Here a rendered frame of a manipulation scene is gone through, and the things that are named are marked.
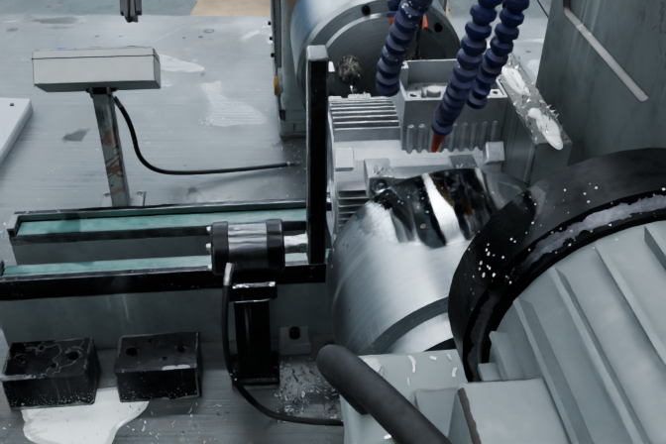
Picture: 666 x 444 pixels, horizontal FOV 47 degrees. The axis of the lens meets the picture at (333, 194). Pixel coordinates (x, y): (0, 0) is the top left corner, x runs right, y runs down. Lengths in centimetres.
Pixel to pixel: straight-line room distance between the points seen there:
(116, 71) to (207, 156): 33
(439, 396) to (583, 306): 18
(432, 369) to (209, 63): 128
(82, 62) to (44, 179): 32
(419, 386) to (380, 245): 18
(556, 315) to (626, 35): 61
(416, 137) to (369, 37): 26
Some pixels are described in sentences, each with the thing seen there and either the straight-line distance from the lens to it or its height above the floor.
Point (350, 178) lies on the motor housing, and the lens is 90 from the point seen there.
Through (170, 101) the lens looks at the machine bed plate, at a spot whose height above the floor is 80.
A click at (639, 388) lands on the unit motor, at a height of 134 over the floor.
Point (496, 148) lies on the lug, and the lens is 92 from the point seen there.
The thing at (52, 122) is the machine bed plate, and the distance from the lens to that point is 158.
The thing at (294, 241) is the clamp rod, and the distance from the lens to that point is 86.
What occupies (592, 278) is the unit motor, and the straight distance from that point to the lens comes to 37.
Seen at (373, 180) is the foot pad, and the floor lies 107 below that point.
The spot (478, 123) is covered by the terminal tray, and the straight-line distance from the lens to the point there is 92.
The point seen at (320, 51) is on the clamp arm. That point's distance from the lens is 74.
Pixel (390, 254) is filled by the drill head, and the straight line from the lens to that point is 67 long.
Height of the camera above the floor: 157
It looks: 36 degrees down
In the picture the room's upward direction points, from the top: 1 degrees clockwise
